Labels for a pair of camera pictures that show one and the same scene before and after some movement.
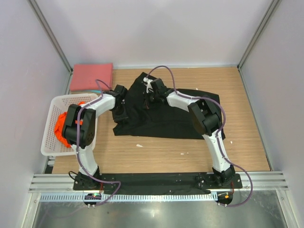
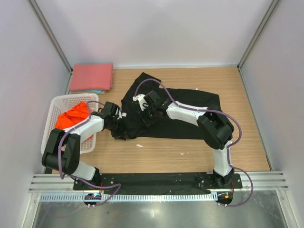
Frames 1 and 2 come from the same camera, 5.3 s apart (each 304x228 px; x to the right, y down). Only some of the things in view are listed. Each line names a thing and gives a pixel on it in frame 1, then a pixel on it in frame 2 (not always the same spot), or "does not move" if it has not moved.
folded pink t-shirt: [84, 75] does not move
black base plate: [142, 184] does not move
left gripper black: [118, 118] -> [121, 134]
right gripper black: [147, 104] -> [147, 121]
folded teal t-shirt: [93, 91] does not move
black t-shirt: [162, 120] does not move
